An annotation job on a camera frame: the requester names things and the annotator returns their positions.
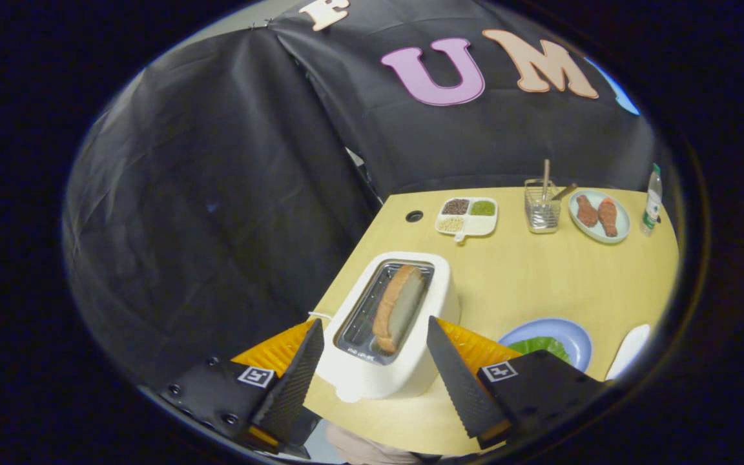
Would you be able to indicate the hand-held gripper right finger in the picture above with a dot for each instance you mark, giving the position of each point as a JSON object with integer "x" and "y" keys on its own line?
{"x": 456, "y": 381}

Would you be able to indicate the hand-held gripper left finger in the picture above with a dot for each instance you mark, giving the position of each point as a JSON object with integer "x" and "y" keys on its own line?
{"x": 294, "y": 381}

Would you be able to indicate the green lettuce leaf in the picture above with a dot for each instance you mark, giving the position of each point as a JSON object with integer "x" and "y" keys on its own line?
{"x": 540, "y": 347}

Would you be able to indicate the bread slice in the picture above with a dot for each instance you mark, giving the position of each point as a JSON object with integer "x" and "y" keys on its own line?
{"x": 398, "y": 310}

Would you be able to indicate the white toaster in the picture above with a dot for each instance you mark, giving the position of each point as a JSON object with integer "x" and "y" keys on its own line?
{"x": 372, "y": 381}

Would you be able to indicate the blue round plate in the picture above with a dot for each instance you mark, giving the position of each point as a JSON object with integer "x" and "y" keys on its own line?
{"x": 566, "y": 329}

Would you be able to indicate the white divided condiment dish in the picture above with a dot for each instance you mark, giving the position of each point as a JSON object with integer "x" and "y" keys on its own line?
{"x": 482, "y": 225}

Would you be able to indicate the white square plate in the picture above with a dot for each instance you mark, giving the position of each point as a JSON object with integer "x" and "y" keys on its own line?
{"x": 630, "y": 349}

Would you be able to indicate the brown meat patty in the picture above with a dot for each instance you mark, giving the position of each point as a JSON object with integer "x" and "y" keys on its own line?
{"x": 586, "y": 211}
{"x": 608, "y": 217}

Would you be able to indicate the pale green plate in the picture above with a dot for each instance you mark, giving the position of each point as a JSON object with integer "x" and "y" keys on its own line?
{"x": 624, "y": 216}

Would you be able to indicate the clear water bottle green cap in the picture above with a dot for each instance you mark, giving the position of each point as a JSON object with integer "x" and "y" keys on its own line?
{"x": 651, "y": 203}

